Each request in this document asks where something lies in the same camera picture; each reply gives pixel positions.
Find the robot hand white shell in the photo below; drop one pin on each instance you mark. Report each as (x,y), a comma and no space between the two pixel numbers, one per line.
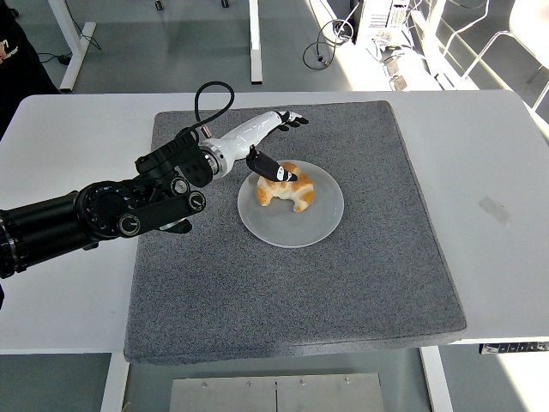
(249,133)

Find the person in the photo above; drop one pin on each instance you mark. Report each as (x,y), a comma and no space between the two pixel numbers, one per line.
(17,73)

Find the white table leg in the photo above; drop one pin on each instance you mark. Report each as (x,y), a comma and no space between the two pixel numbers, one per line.
(113,382)
(437,382)

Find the light grey round plate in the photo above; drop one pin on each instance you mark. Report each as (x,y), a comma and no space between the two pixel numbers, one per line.
(279,227)

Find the table height control panel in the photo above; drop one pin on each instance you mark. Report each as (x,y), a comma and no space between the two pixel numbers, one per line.
(514,348)

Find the grey felt mat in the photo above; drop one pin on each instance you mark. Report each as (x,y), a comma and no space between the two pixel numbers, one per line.
(300,292)

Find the grey metal plate with screws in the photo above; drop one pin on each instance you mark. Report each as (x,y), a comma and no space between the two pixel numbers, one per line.
(274,392)

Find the croissant bread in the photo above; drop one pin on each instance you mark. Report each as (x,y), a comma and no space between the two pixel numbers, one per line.
(296,193)

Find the grey tape strip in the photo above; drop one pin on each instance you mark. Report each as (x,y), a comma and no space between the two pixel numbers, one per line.
(495,211)

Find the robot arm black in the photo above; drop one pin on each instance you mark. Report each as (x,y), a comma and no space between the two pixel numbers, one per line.
(51,223)

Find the white desk leg with foot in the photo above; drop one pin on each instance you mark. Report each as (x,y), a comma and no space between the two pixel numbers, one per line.
(255,43)
(77,43)

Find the white computer tower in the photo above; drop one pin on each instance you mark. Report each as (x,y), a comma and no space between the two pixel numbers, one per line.
(381,19)

